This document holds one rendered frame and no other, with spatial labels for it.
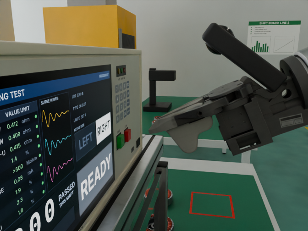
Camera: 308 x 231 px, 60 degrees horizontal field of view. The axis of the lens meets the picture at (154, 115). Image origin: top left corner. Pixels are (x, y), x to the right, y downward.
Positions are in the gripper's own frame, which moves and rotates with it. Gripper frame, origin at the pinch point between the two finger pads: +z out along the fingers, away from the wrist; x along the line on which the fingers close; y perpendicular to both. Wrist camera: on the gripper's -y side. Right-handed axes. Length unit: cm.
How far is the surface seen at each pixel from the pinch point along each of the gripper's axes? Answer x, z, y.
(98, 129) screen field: -7.5, 4.6, -3.3
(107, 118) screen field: -4.5, 4.4, -3.8
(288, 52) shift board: 511, -148, 54
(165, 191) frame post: 21.2, 10.8, 19.8
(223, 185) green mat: 74, 4, 49
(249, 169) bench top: 93, -8, 55
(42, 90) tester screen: -18.2, 2.1, -8.9
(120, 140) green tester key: -0.8, 5.8, 0.3
